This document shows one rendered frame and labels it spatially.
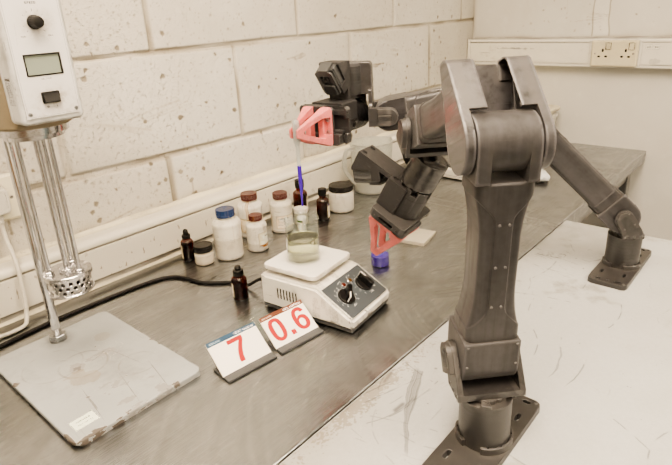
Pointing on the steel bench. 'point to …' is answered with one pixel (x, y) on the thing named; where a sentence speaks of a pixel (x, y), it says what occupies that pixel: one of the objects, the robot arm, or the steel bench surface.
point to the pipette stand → (419, 237)
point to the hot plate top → (330, 258)
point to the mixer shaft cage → (62, 273)
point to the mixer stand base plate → (95, 376)
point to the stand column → (32, 241)
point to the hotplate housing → (283, 286)
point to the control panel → (353, 292)
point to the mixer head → (34, 55)
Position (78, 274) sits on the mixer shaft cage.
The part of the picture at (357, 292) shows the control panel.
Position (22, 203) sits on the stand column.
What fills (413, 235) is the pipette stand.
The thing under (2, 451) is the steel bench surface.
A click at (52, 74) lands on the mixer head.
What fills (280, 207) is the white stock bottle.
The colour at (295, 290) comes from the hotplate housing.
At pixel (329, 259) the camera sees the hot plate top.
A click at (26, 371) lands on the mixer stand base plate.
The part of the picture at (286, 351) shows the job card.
